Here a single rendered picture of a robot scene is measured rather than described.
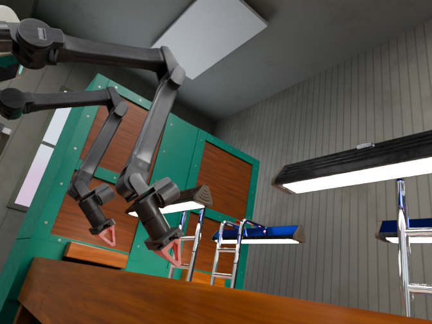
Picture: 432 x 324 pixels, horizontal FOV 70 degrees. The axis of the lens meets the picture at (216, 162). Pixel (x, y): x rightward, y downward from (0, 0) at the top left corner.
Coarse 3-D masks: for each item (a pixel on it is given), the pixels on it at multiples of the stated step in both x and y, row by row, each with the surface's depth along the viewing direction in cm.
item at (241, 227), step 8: (224, 224) 162; (232, 224) 165; (240, 224) 150; (256, 224) 156; (240, 232) 148; (240, 240) 147; (216, 248) 157; (224, 248) 153; (232, 248) 149; (240, 248) 145; (216, 256) 155; (216, 264) 154; (216, 272) 153; (232, 272) 142; (232, 280) 140
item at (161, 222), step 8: (160, 216) 80; (144, 224) 80; (152, 224) 78; (160, 224) 79; (152, 232) 79; (160, 232) 79; (168, 232) 80; (176, 232) 79; (144, 240) 84; (152, 240) 80; (160, 240) 77; (168, 240) 77
